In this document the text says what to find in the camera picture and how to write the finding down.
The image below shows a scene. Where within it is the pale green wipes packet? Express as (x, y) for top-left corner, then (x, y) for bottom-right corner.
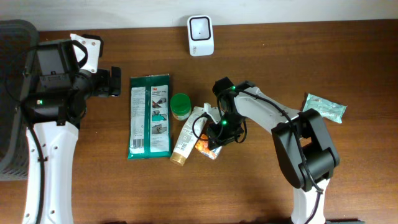
(303, 94), (346, 124)

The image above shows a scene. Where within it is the white barcode scanner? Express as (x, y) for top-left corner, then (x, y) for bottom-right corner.
(187, 15), (215, 57)

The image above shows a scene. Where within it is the white cream tube gold cap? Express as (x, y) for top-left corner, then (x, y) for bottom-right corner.
(170, 106), (207, 166)

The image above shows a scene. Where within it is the grey plastic mesh basket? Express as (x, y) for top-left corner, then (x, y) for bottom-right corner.
(1, 19), (39, 182)

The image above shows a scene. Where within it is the green white tape package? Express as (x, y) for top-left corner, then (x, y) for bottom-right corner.
(127, 74), (172, 160)

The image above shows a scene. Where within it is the small orange carton box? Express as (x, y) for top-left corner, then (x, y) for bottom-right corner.
(195, 134), (222, 160)

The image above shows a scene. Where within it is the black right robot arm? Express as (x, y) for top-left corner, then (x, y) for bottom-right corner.
(206, 77), (340, 223)

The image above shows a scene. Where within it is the green lid jar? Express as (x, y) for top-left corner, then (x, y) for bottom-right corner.
(170, 93), (192, 121)

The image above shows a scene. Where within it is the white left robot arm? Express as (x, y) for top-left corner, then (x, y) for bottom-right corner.
(20, 34), (121, 223)

